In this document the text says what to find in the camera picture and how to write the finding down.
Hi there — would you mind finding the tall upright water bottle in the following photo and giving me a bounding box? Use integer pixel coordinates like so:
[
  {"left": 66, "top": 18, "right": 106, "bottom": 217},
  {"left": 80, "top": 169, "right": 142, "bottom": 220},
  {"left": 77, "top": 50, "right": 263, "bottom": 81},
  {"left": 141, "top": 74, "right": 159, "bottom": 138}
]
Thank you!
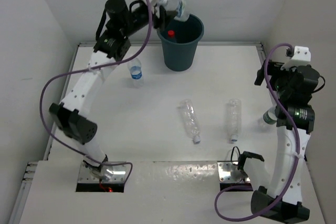
[{"left": 127, "top": 58, "right": 144, "bottom": 88}]

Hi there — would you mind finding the metal base plate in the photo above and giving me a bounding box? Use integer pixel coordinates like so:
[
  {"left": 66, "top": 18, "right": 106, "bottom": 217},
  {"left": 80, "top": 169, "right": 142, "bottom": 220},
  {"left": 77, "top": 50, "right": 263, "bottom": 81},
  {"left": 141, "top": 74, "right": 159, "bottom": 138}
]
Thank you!
[
  {"left": 78, "top": 162, "right": 127, "bottom": 184},
  {"left": 217, "top": 161, "right": 250, "bottom": 184}
]

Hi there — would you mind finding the red cap bottle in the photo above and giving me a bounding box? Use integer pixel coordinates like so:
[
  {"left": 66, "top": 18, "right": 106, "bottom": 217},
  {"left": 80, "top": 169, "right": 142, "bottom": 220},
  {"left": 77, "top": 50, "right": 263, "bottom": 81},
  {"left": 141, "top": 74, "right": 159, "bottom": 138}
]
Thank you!
[{"left": 166, "top": 30, "right": 177, "bottom": 44}]

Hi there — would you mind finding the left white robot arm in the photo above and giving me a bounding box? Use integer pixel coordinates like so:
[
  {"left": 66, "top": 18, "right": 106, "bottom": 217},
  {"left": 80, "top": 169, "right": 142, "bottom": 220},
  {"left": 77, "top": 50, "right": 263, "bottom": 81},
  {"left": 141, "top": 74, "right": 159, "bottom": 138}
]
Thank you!
[{"left": 49, "top": 0, "right": 178, "bottom": 173}]

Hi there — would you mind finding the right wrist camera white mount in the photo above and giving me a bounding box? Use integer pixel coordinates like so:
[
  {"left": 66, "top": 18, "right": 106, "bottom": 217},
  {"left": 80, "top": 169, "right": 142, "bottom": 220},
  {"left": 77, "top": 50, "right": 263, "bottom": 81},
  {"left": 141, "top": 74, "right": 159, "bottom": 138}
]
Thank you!
[{"left": 281, "top": 46, "right": 311, "bottom": 70}]

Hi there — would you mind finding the clear bottle lying right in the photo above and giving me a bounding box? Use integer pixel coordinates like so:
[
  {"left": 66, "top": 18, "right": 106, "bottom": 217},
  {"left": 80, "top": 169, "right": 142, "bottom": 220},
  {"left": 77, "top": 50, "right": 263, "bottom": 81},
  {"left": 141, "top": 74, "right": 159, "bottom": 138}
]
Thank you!
[{"left": 225, "top": 99, "right": 242, "bottom": 144}]

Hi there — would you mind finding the dark teal plastic bin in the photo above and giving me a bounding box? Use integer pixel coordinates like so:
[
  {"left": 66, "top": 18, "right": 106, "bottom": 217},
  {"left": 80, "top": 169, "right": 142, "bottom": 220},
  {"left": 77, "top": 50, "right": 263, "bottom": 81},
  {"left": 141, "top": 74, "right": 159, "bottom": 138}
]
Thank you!
[{"left": 157, "top": 14, "right": 204, "bottom": 72}]

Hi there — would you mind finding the green label bottle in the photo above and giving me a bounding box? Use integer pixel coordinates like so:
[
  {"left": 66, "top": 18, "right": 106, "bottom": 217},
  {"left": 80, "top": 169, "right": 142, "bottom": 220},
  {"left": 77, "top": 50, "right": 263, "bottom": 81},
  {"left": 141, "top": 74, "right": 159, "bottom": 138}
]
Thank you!
[{"left": 258, "top": 106, "right": 277, "bottom": 131}]

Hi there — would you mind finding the crushed clear bottle lying centre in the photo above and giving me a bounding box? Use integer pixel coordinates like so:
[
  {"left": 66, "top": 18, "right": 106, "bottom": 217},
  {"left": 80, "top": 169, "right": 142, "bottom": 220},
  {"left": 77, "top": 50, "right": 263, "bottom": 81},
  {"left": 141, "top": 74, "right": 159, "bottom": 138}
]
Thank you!
[{"left": 178, "top": 99, "right": 201, "bottom": 144}]

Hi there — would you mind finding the purple cable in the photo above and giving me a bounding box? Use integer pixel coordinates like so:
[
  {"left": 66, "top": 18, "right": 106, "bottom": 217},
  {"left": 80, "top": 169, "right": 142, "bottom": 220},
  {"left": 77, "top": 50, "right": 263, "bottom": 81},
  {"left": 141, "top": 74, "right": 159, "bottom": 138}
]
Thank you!
[
  {"left": 39, "top": 0, "right": 154, "bottom": 183},
  {"left": 214, "top": 42, "right": 301, "bottom": 221}
]

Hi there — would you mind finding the short round water bottle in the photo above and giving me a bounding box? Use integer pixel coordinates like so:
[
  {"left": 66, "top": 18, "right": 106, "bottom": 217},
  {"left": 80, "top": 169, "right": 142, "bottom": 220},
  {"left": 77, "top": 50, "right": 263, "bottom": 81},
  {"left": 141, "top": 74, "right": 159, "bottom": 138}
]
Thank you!
[{"left": 158, "top": 0, "right": 190, "bottom": 22}]

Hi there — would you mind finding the left aluminium rail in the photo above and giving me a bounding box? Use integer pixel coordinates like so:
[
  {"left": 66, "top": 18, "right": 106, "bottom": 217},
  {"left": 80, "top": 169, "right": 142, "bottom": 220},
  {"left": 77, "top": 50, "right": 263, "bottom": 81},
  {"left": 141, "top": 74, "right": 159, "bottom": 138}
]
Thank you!
[{"left": 7, "top": 42, "right": 81, "bottom": 224}]

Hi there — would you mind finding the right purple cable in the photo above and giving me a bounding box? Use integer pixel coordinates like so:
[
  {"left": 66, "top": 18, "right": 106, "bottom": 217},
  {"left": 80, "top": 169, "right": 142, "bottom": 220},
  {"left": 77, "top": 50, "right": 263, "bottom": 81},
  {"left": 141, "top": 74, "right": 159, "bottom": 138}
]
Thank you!
[{"left": 214, "top": 42, "right": 301, "bottom": 221}]

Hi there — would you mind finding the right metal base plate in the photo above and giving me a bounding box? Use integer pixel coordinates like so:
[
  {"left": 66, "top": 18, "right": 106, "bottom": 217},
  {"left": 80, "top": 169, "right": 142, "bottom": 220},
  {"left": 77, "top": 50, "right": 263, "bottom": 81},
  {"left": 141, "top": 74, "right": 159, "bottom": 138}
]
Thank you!
[{"left": 217, "top": 161, "right": 250, "bottom": 184}]

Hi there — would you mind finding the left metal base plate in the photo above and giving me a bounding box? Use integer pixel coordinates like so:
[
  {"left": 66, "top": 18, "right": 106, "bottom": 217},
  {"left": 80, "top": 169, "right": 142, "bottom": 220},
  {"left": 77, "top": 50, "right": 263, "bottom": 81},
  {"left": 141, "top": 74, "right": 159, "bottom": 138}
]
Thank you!
[{"left": 78, "top": 162, "right": 127, "bottom": 184}]

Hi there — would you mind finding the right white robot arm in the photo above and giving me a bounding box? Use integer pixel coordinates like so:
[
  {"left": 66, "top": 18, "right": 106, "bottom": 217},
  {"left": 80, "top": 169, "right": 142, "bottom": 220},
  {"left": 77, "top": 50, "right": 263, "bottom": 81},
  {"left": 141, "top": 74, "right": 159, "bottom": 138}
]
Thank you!
[{"left": 238, "top": 61, "right": 320, "bottom": 223}]

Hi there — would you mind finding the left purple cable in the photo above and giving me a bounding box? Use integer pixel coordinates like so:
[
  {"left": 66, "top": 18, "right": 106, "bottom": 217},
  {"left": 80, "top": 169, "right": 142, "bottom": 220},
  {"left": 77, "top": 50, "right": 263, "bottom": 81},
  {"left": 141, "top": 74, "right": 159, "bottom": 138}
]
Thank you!
[{"left": 39, "top": 0, "right": 154, "bottom": 183}]

